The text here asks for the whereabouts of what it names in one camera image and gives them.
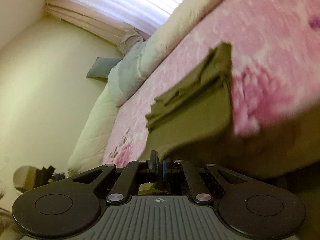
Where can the grey pillow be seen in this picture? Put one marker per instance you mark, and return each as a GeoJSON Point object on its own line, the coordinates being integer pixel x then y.
{"type": "Point", "coordinates": [102, 67]}

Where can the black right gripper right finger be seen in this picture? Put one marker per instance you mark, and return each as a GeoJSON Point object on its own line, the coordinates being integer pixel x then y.
{"type": "Point", "coordinates": [183, 178]}

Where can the pink rose blanket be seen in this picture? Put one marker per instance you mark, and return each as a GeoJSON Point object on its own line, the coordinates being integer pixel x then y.
{"type": "Point", "coordinates": [279, 36]}

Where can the round mirror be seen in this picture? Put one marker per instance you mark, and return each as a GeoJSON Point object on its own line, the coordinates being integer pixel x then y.
{"type": "Point", "coordinates": [26, 178]}

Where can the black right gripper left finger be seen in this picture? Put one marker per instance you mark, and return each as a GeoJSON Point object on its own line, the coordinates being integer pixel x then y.
{"type": "Point", "coordinates": [132, 176]}

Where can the pale green quilted mattress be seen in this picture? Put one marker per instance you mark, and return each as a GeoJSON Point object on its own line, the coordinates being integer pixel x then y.
{"type": "Point", "coordinates": [90, 148]}

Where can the olive green shirt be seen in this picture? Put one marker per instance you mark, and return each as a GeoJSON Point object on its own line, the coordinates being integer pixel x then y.
{"type": "Point", "coordinates": [244, 123]}

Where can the beige side curtain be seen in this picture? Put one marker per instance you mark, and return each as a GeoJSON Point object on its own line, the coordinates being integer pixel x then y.
{"type": "Point", "coordinates": [116, 32]}

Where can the cream grey rolled duvet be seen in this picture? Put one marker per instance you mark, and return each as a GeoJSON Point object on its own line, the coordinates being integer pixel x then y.
{"type": "Point", "coordinates": [144, 57]}

